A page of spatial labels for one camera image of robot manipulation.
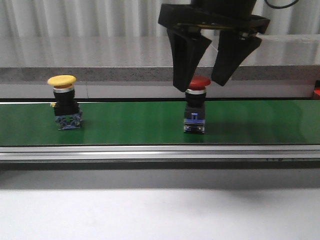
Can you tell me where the white panel under slab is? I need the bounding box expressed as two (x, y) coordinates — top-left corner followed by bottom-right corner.
(0, 80), (315, 99)

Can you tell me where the yellow mushroom push button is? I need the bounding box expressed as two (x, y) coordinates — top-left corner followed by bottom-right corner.
(47, 75), (83, 130)

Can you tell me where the red mushroom push button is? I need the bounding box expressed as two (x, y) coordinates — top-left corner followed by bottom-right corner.
(183, 76), (211, 134)

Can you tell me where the grey stone slab right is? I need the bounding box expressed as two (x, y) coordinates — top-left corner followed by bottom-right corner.
(230, 34), (320, 82)

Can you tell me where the green conveyor belt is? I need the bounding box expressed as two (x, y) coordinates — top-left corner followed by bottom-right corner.
(0, 100), (320, 146)

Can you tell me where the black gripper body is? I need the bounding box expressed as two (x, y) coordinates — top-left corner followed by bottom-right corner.
(158, 0), (270, 34)

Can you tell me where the grey stone slab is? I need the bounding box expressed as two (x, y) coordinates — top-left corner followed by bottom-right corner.
(230, 34), (320, 82)
(0, 36), (231, 83)

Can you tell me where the red object at edge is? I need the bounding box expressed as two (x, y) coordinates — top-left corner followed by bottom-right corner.
(311, 87), (320, 100)

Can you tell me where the black cable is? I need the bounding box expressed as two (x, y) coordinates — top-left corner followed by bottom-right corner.
(264, 0), (300, 9)

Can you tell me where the grey pleated curtain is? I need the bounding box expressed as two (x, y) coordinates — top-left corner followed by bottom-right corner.
(0, 0), (320, 37)

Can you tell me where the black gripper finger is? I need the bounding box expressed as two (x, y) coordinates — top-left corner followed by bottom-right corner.
(167, 28), (212, 92)
(211, 30), (262, 86)

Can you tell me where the grey stone slab left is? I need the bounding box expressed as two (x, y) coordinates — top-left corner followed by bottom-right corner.
(0, 36), (231, 83)

